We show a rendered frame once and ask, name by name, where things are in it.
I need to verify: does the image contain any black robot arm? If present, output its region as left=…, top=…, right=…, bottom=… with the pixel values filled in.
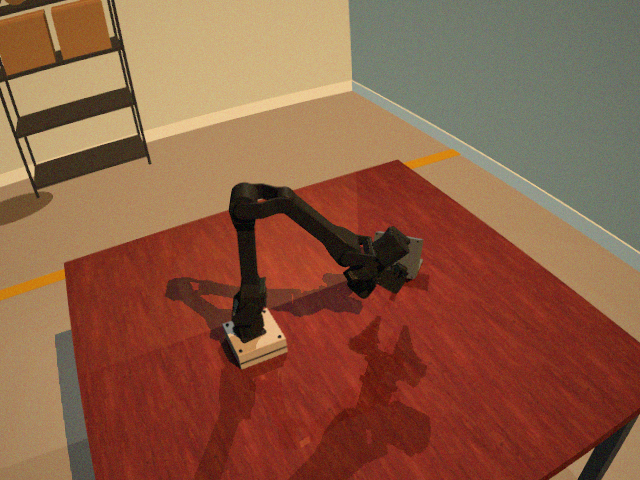
left=229, top=183, right=410, bottom=343

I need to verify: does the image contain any beige flat panel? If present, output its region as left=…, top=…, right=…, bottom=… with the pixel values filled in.
left=374, top=231, right=424, bottom=280

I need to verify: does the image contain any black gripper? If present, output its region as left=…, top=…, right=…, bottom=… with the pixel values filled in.
left=347, top=226, right=410, bottom=299

